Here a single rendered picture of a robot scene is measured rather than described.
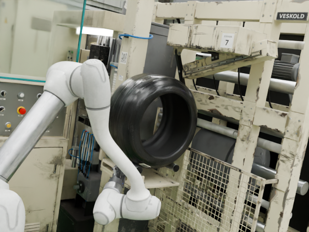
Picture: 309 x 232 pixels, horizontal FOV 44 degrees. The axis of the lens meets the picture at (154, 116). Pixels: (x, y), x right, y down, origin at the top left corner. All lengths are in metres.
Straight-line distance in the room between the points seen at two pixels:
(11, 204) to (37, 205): 1.45
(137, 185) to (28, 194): 1.23
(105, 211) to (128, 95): 0.73
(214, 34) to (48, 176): 1.44
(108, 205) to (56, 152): 1.08
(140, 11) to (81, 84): 1.07
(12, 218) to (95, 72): 0.59
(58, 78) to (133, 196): 0.58
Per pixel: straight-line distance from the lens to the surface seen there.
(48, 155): 2.68
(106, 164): 2.49
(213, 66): 2.42
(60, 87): 1.56
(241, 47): 2.18
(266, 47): 2.19
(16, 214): 1.35
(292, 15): 2.35
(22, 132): 1.54
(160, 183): 2.35
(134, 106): 2.08
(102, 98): 1.49
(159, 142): 2.55
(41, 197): 2.77
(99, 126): 1.55
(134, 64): 2.47
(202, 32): 2.34
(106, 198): 1.72
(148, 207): 1.67
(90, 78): 1.47
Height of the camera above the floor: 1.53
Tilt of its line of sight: 8 degrees down
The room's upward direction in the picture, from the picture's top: 10 degrees clockwise
